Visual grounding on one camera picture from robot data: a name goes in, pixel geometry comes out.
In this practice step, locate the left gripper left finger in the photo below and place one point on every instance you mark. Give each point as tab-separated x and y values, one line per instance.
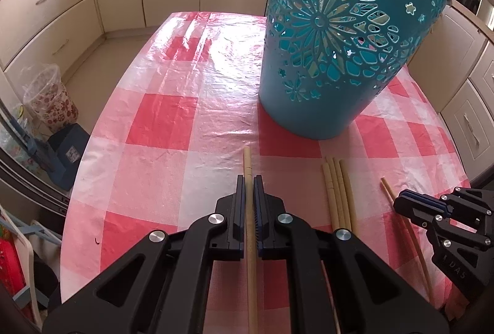
161	284

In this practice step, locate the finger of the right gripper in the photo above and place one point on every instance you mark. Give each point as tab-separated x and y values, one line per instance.
423	209

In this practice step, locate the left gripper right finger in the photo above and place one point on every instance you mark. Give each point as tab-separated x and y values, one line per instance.
335	282

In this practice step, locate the bamboo chopstick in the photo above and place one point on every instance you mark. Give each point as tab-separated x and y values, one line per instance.
331	197
343	196
337	194
349	194
413	239
250	244

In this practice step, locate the red white checkered tablecloth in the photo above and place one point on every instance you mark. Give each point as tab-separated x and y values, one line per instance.
171	138

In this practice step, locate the teal perforated plastic basket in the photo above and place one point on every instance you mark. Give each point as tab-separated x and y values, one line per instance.
324	61

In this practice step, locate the floral plastic bin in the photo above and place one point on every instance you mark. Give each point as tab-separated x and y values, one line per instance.
45	94

